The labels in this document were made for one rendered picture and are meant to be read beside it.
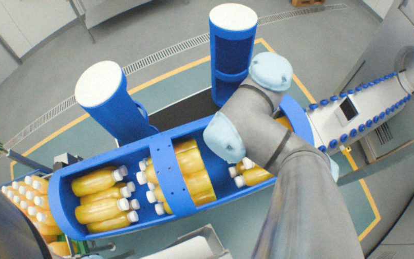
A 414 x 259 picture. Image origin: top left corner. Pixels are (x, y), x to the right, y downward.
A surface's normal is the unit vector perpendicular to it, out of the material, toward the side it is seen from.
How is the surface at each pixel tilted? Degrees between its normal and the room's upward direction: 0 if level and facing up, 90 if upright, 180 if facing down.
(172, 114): 0
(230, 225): 0
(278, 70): 1
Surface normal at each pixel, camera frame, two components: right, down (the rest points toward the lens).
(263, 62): -0.04, -0.39
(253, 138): -0.34, 0.02
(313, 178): 0.06, -0.99
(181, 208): 0.26, 0.53
